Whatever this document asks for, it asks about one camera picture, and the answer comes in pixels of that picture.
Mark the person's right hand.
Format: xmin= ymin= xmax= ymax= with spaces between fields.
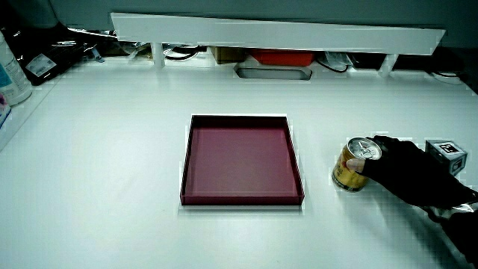
xmin=346 ymin=134 xmax=478 ymax=210

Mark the gold red bull can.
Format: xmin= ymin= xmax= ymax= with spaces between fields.
xmin=331 ymin=136 xmax=383 ymax=193

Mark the person's right forearm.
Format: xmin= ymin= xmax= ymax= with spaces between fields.
xmin=425 ymin=201 xmax=478 ymax=267

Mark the white desk shelf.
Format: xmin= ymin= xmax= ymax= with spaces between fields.
xmin=110 ymin=12 xmax=447 ymax=78

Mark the white desk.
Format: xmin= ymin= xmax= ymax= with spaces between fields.
xmin=0 ymin=55 xmax=478 ymax=269

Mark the maroon shallow tray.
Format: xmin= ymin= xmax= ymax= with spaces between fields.
xmin=179 ymin=114 xmax=305 ymax=206

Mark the red box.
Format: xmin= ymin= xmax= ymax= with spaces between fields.
xmin=249 ymin=49 xmax=316 ymax=67

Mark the brown cardboard box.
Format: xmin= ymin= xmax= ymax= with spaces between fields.
xmin=211 ymin=46 xmax=247 ymax=65

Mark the black bag with white label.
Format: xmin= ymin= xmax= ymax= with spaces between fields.
xmin=3 ymin=22 xmax=93 ymax=87

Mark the white plastic bottle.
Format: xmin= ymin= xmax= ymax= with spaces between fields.
xmin=0 ymin=31 xmax=34 ymax=107

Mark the white cable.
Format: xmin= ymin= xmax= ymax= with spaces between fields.
xmin=429 ymin=70 xmax=466 ymax=85

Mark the black cable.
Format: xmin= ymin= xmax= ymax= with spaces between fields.
xmin=316 ymin=55 xmax=350 ymax=74
xmin=163 ymin=46 xmax=207 ymax=61

